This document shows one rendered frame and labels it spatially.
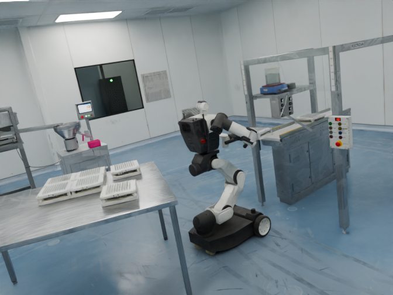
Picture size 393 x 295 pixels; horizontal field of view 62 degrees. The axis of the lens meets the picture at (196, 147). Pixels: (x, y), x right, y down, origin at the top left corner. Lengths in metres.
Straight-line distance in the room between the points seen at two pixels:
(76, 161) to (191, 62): 4.84
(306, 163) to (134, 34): 5.48
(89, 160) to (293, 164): 2.75
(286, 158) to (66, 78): 5.30
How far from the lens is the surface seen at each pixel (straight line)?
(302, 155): 3.78
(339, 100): 2.86
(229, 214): 3.09
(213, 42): 9.15
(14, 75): 7.47
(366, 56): 6.57
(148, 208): 2.14
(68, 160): 4.76
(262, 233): 3.20
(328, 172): 4.25
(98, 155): 4.84
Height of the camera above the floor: 1.63
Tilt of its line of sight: 14 degrees down
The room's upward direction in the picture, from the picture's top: 10 degrees counter-clockwise
